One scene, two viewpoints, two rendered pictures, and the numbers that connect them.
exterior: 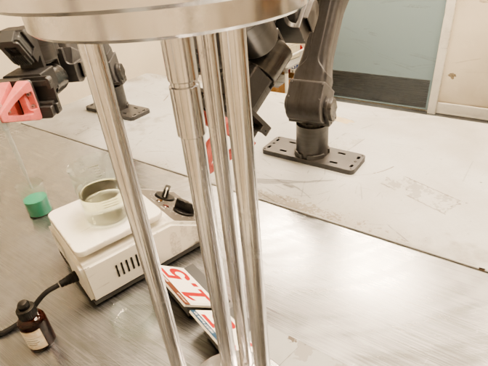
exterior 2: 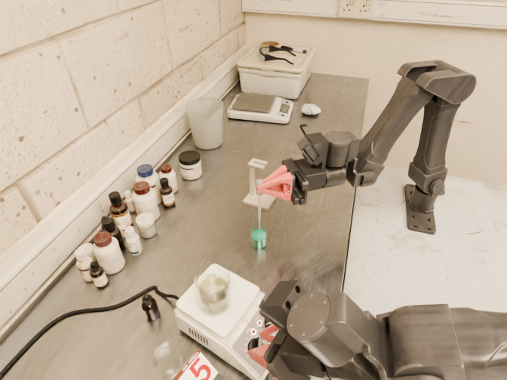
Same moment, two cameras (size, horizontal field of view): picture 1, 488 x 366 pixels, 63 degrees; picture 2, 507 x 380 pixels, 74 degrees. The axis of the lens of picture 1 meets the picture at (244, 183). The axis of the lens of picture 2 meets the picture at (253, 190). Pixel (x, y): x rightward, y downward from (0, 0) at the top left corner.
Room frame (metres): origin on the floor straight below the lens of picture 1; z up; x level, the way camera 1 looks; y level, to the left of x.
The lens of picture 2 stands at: (0.38, -0.18, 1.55)
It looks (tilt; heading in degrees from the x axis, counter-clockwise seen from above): 39 degrees down; 70
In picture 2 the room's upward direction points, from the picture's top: straight up
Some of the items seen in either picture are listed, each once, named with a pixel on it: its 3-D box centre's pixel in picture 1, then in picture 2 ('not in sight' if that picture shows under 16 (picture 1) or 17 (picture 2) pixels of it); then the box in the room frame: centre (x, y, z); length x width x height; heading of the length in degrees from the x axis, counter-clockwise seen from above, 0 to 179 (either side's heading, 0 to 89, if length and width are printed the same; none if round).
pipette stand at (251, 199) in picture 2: not in sight; (261, 181); (0.66, 0.53, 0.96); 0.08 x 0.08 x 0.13; 45
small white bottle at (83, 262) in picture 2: not in sight; (85, 264); (0.19, 0.40, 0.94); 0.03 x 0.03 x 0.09
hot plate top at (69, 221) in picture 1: (104, 214); (219, 297); (0.45, 0.19, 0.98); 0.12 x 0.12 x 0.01; 37
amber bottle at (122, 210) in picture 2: not in sight; (119, 210); (0.27, 0.55, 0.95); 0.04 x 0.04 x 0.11
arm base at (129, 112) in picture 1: (114, 97); (422, 197); (1.07, 0.33, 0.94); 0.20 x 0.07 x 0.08; 53
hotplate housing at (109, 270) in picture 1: (129, 231); (230, 317); (0.46, 0.17, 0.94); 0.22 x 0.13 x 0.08; 127
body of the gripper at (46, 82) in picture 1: (33, 91); (305, 179); (0.70, 0.36, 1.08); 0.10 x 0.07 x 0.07; 86
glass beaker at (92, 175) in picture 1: (104, 190); (214, 291); (0.44, 0.18, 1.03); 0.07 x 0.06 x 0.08; 125
